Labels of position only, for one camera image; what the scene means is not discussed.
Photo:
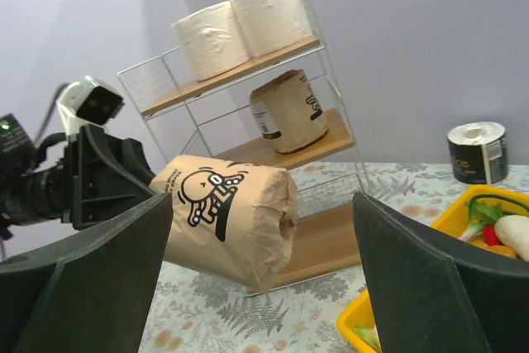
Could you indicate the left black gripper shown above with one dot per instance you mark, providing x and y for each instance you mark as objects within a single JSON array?
[{"x": 92, "y": 291}]

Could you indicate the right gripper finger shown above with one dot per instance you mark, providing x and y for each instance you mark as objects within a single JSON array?
[{"x": 438, "y": 278}]

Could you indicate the black roll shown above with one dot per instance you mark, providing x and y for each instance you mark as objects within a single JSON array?
[{"x": 478, "y": 152}]

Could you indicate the brown printed paper roll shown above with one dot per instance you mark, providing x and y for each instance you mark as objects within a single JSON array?
[{"x": 288, "y": 113}]

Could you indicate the white paper towel roll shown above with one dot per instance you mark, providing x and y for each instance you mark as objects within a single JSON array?
[
  {"x": 212, "y": 41},
  {"x": 270, "y": 25}
]

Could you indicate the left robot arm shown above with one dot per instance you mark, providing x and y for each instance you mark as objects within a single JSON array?
[{"x": 12, "y": 163}]

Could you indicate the yellow plastic bin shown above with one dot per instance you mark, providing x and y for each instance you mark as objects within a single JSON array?
[{"x": 454, "y": 220}]

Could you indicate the floral table mat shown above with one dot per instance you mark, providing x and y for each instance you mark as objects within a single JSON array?
[{"x": 194, "y": 312}]

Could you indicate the white radish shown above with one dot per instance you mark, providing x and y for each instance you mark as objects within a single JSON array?
[{"x": 512, "y": 231}]

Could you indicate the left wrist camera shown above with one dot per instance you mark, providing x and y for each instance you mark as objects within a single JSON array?
[{"x": 88, "y": 102}]

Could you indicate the white wire wooden shelf rack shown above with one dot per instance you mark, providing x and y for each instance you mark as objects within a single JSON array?
[{"x": 324, "y": 243}]

